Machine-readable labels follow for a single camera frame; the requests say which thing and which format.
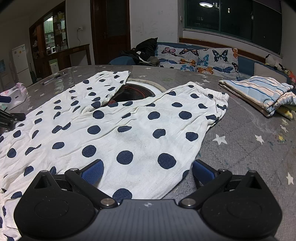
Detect black jacket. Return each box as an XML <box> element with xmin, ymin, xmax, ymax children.
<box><xmin>120</xmin><ymin>37</ymin><xmax>161</xmax><ymax>67</ymax></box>

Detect black pen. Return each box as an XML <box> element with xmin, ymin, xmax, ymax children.
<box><xmin>42</xmin><ymin>72</ymin><xmax>65</xmax><ymax>85</ymax></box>

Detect green framed window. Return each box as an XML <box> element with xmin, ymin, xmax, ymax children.
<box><xmin>183</xmin><ymin>0</ymin><xmax>284</xmax><ymax>56</ymax></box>

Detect white fridge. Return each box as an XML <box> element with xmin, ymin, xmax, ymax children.
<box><xmin>11</xmin><ymin>44</ymin><xmax>33</xmax><ymax>86</ymax></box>

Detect pile of colourful toys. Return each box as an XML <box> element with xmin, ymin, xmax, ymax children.
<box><xmin>283</xmin><ymin>68</ymin><xmax>296</xmax><ymax>87</ymax></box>

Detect white pink tissue pack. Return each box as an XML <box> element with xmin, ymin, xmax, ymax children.
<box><xmin>0</xmin><ymin>83</ymin><xmax>28</xmax><ymax>111</ymax></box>

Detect grey star tablecloth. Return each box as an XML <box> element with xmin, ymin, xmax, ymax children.
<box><xmin>0</xmin><ymin>65</ymin><xmax>296</xmax><ymax>241</ymax></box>

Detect dark wooden console table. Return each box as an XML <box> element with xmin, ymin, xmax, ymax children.
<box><xmin>47</xmin><ymin>44</ymin><xmax>90</xmax><ymax>72</ymax></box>

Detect blue sofa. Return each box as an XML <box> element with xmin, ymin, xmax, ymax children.
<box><xmin>108</xmin><ymin>42</ymin><xmax>296</xmax><ymax>84</ymax></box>

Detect butterfly print cushion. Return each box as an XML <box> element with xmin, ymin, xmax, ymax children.
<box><xmin>154</xmin><ymin>44</ymin><xmax>239</xmax><ymax>75</ymax></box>

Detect wooden display cabinet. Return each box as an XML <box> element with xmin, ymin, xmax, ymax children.
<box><xmin>29</xmin><ymin>5</ymin><xmax>67</xmax><ymax>79</ymax></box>

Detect black white plush toy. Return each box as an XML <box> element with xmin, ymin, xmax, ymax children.
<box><xmin>265</xmin><ymin>54</ymin><xmax>284</xmax><ymax>70</ymax></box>

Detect round built-in stove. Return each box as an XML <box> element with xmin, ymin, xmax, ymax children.
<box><xmin>109</xmin><ymin>78</ymin><xmax>167</xmax><ymax>107</ymax></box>

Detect yellow folded cloth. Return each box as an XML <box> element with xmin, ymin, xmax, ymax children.
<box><xmin>275</xmin><ymin>104</ymin><xmax>296</xmax><ymax>120</ymax></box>

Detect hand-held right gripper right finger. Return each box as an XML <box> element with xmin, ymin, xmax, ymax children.
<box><xmin>179</xmin><ymin>159</ymin><xmax>265</xmax><ymax>208</ymax></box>

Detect white polka dot pants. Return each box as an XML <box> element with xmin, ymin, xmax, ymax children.
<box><xmin>0</xmin><ymin>70</ymin><xmax>230</xmax><ymax>241</ymax></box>

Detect brown wooden door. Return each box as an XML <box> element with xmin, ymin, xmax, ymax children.
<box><xmin>90</xmin><ymin>0</ymin><xmax>131</xmax><ymax>65</ymax></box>

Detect grey pillow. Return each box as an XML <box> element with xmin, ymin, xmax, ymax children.
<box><xmin>253</xmin><ymin>61</ymin><xmax>288</xmax><ymax>80</ymax></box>

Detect striped folded clothes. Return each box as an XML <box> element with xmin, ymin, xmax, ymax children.
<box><xmin>218</xmin><ymin>75</ymin><xmax>294</xmax><ymax>117</ymax></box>

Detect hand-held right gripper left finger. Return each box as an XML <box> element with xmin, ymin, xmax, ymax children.
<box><xmin>31</xmin><ymin>159</ymin><xmax>118</xmax><ymax>208</ymax></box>

